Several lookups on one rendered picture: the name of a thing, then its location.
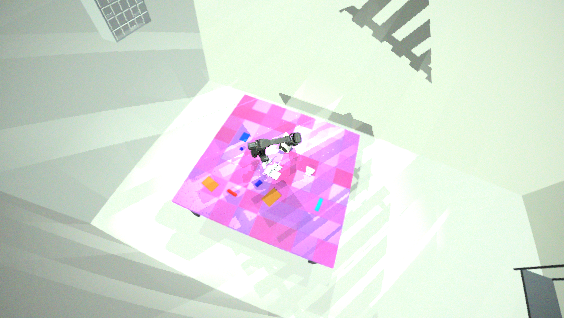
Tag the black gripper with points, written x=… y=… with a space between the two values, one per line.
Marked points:
x=263 y=156

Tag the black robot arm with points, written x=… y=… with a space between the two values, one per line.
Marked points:
x=262 y=144

